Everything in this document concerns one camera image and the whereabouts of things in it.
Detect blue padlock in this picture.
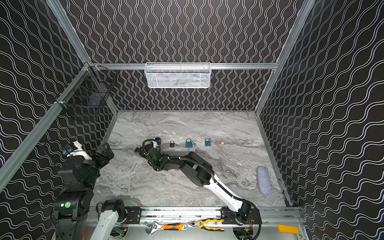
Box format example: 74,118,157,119
205,138,212,147
186,138,194,149

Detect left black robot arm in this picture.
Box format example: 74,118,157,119
51,141,129,240

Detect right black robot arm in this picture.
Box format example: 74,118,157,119
135,141,252,225

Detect grey oblong pad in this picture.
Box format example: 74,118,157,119
257,166,272,195

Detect yellow tag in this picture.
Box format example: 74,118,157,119
277,225,300,235

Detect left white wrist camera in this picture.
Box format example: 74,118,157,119
62,141,92,160

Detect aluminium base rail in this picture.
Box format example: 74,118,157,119
98,205,265,226

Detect black wire basket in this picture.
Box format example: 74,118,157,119
58,62,118,123

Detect adjustable wrench orange handle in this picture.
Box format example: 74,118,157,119
146,222,188,235

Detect yellow handled pliers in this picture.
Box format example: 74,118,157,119
188,219,225,232

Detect white wire basket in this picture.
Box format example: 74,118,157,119
144,62,212,89

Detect black corrugated cable conduit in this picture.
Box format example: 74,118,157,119
141,138,263,240

